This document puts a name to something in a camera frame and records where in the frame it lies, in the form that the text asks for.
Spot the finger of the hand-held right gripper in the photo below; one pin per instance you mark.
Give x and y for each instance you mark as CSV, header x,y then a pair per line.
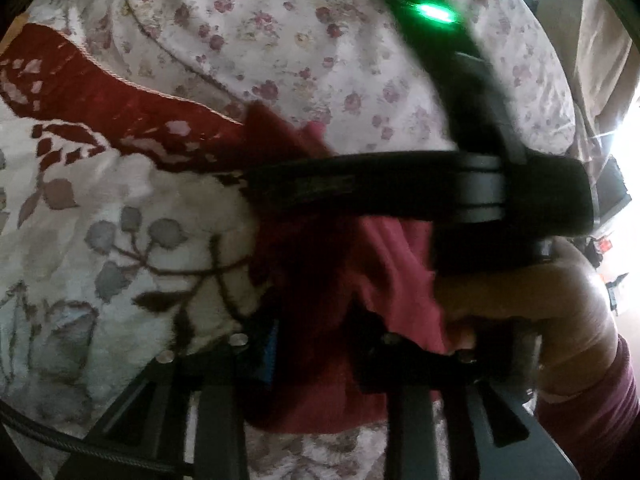
x,y
350,185

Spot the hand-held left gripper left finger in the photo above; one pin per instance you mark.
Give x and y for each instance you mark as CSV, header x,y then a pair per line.
x,y
270,355

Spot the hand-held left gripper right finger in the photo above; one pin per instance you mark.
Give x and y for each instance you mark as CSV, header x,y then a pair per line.
x,y
415,410

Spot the dark red garment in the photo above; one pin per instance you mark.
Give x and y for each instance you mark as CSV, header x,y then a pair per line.
x,y
340,320

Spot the person's right forearm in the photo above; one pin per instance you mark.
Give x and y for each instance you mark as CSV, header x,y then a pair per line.
x,y
595,420

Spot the person's right hand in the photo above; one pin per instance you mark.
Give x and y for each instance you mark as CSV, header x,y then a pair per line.
x,y
540,310

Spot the pink flowered bed sheet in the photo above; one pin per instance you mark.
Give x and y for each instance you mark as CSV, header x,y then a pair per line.
x,y
310,55

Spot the beige curtain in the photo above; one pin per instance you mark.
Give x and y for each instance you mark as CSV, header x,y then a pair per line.
x,y
595,45

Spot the white floral blanket red border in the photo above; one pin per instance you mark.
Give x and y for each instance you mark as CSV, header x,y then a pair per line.
x,y
125,240

